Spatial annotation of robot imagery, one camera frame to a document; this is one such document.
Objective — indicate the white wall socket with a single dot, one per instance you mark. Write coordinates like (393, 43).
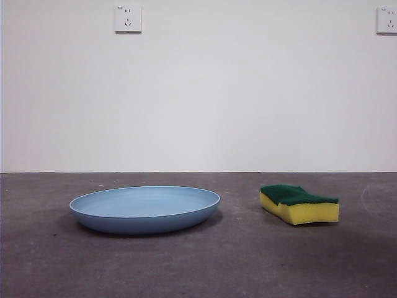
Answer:
(387, 21)
(128, 18)

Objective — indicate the yellow sponge with green pad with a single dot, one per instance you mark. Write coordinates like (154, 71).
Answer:
(310, 214)

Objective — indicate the blue round plate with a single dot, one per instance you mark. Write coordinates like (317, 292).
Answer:
(142, 211)

